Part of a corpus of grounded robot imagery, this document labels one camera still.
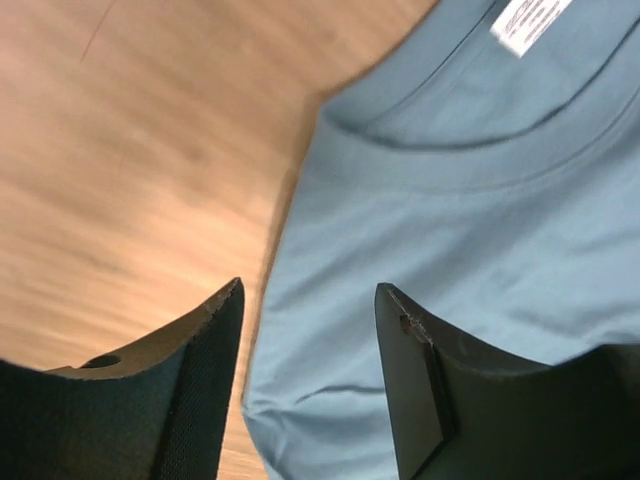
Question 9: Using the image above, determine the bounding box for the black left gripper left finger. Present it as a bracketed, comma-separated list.
[1, 279, 245, 479]

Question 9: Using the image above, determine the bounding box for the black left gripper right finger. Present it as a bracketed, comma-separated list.
[375, 283, 639, 479]

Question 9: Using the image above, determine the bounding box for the blue grey t shirt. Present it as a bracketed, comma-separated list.
[243, 1, 639, 479]

